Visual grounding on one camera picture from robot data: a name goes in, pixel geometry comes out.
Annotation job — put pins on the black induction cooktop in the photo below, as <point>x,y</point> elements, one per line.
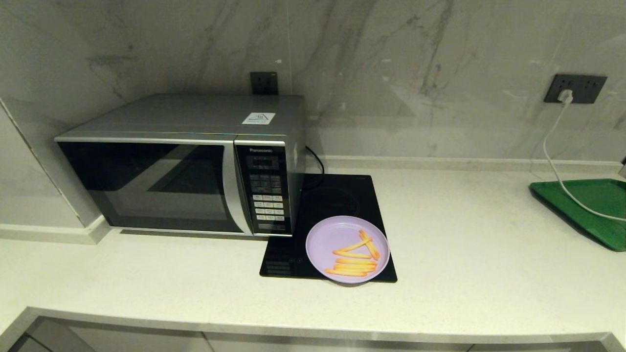
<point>342,195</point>

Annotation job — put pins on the orange french fry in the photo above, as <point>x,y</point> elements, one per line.
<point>353,246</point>
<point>352,254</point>
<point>354,267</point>
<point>346,273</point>
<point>356,261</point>
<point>370,245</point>

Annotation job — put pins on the green plastic tray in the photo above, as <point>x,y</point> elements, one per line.
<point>601,195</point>

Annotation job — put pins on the small black wall outlet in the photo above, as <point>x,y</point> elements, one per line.
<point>264,83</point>

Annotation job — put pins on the white power plug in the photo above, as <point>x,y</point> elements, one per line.
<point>566,97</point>

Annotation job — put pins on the white warning sticker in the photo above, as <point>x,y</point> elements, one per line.
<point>258,118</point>

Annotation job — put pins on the wide black wall outlet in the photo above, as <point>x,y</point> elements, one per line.
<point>589,88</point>

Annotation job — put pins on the silver Panasonic microwave oven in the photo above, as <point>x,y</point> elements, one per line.
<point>195,115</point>

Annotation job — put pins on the purple plate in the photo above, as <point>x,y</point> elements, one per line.
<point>327,239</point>

